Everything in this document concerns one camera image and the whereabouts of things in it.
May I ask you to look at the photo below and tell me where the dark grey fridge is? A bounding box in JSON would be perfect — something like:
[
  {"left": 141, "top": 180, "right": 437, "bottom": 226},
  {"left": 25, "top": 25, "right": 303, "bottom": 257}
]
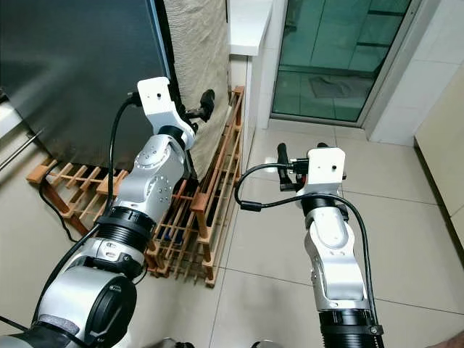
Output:
[{"left": 0, "top": 0, "right": 175, "bottom": 171}]

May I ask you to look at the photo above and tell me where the beige hanging cloth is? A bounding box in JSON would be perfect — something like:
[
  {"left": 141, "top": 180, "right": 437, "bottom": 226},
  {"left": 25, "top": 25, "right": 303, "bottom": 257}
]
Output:
[{"left": 163, "top": 0, "right": 229, "bottom": 178}]

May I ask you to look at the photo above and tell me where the green glass sliding door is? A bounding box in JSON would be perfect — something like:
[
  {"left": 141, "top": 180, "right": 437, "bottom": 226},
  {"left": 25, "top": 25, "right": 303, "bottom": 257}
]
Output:
[{"left": 270, "top": 0, "right": 425, "bottom": 124}]

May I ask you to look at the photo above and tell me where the wooden wine rack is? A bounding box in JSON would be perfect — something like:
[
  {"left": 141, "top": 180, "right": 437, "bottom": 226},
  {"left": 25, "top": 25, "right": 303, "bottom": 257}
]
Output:
[{"left": 25, "top": 86, "right": 246, "bottom": 289}]

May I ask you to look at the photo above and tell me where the beige tall cabinet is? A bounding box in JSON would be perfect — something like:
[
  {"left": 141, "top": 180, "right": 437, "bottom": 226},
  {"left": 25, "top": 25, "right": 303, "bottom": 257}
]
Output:
[{"left": 413, "top": 87, "right": 464, "bottom": 247}]

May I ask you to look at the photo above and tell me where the person bare leg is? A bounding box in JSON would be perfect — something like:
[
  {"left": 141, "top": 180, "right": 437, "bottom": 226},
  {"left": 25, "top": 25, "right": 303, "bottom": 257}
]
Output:
[{"left": 429, "top": 330, "right": 464, "bottom": 348}]

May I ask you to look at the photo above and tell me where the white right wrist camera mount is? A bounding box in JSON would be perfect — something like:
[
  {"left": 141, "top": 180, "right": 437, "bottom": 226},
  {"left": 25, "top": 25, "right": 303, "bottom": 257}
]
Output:
[{"left": 304, "top": 147, "right": 347, "bottom": 196}]

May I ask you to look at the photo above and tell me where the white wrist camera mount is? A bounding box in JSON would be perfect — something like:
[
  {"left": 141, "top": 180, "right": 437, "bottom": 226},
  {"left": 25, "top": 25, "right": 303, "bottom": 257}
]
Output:
[
  {"left": 304, "top": 147, "right": 347, "bottom": 196},
  {"left": 136, "top": 76, "right": 196, "bottom": 149}
]

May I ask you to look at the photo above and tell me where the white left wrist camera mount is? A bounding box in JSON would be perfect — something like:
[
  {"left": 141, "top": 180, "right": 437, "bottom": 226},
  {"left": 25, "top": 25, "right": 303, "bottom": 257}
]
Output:
[{"left": 136, "top": 76, "right": 196, "bottom": 149}]

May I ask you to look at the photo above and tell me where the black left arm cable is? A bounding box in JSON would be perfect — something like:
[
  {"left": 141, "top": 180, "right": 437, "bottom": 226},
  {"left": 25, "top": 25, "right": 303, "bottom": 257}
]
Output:
[{"left": 43, "top": 93, "right": 142, "bottom": 305}]

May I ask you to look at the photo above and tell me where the steel cabinet handle bar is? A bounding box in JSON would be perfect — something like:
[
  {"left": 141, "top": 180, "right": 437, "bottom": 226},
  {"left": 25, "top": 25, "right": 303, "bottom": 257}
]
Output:
[{"left": 0, "top": 129, "right": 44, "bottom": 169}]

